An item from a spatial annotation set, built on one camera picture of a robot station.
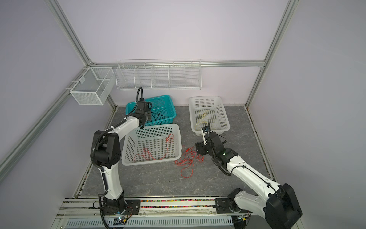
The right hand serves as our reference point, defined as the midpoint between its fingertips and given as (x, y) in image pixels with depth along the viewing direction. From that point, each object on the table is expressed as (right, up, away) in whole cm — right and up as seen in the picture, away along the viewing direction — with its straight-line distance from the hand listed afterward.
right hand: (203, 143), depth 83 cm
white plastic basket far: (+5, +22, +36) cm, 43 cm away
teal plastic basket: (-30, +21, +33) cm, 49 cm away
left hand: (-39, +18, +16) cm, 46 cm away
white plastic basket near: (-33, -3, +14) cm, 36 cm away
